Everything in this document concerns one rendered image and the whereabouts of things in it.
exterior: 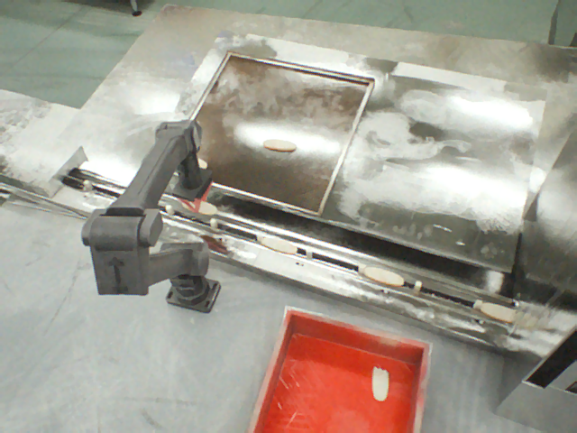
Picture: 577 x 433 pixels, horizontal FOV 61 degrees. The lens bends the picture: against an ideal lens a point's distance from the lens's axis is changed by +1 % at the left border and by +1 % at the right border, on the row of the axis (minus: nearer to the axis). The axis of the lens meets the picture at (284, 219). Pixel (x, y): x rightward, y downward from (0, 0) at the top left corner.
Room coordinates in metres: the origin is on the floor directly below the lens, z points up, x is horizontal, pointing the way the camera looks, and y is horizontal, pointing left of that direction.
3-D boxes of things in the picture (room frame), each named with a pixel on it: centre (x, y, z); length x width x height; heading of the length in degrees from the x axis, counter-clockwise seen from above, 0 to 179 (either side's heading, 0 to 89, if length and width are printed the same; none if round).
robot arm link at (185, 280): (0.64, 0.25, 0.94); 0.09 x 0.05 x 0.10; 173
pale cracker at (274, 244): (0.73, 0.02, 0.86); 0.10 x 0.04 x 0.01; 64
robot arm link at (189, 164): (0.84, 0.22, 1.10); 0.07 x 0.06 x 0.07; 173
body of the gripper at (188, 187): (0.83, 0.22, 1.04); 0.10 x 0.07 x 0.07; 154
